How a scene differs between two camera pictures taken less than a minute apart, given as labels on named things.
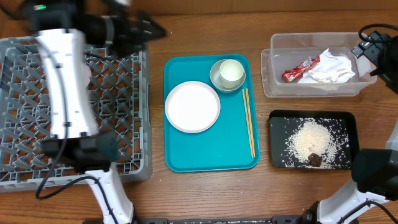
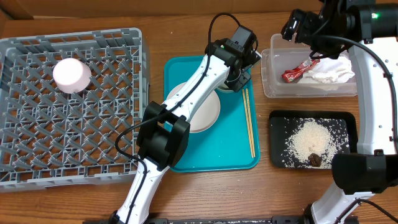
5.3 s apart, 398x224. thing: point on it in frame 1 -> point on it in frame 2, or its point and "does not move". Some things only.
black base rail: (289, 219) does not move
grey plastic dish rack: (121, 91) does not move
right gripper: (374, 38) -> (290, 27)
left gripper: (128, 40) -> (237, 83)
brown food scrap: (314, 160) does not move
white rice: (328, 137) does not move
